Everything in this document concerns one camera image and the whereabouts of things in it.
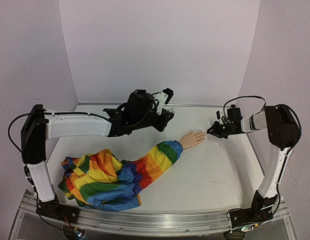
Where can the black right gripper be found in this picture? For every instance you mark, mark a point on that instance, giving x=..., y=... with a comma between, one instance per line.
x=217, y=128

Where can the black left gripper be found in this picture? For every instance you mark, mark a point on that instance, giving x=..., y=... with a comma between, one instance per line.
x=166, y=119

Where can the clear nail polish bottle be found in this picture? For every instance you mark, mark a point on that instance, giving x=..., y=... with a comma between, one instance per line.
x=171, y=109

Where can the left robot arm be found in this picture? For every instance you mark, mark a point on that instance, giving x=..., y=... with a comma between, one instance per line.
x=142, y=110

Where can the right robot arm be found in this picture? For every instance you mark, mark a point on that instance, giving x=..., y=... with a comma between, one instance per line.
x=284, y=132

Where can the mannequin hand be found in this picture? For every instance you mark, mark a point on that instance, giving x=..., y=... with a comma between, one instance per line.
x=192, y=139

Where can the rainbow striped jacket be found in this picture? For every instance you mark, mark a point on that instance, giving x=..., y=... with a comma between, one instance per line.
x=101, y=181

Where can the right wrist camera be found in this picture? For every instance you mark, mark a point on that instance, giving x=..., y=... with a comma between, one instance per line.
x=221, y=117

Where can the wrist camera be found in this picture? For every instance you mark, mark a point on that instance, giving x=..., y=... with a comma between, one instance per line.
x=162, y=98
x=221, y=117

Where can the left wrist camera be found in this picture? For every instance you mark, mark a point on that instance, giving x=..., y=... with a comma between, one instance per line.
x=162, y=98

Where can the aluminium front rail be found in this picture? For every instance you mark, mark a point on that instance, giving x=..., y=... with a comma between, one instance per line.
x=167, y=225

